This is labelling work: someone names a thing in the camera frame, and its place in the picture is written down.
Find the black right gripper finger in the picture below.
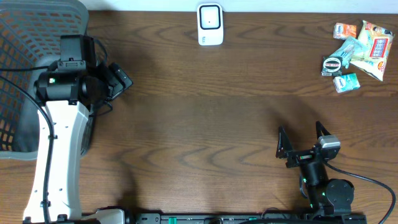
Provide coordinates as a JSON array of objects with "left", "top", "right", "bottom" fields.
[
  {"left": 315, "top": 121, "right": 330, "bottom": 138},
  {"left": 275, "top": 126, "right": 293, "bottom": 159}
]

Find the green white tissue pack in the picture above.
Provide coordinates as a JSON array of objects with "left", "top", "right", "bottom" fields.
[{"left": 333, "top": 73, "right": 361, "bottom": 93}]

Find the dark green Zam-Buk box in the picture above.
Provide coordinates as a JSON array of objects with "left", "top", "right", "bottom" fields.
[{"left": 321, "top": 57, "right": 342, "bottom": 77}]

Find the light teal wipes pack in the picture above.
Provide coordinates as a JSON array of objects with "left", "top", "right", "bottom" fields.
[{"left": 330, "top": 37, "right": 368, "bottom": 68}]

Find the orange tissue pack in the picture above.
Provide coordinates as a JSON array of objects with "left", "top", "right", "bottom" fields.
[{"left": 333, "top": 22, "right": 357, "bottom": 40}]

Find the yellow antibacterial wipes bag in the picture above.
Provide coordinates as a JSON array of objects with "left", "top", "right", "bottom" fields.
[{"left": 350, "top": 20, "right": 395, "bottom": 82}]

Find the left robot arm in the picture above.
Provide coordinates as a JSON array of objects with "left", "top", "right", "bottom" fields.
[{"left": 23, "top": 35, "right": 133, "bottom": 223}]

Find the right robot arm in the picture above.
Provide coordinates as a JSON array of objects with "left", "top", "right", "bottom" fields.
[{"left": 275, "top": 121, "right": 354, "bottom": 217}]

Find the white barcode scanner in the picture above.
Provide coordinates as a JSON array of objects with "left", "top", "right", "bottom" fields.
[{"left": 197, "top": 3, "right": 224, "bottom": 46}]

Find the dark grey plastic basket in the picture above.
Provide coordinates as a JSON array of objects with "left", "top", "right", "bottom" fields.
[{"left": 1, "top": 0, "right": 89, "bottom": 161}]

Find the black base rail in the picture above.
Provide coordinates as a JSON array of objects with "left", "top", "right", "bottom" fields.
[{"left": 134, "top": 212, "right": 368, "bottom": 224}]

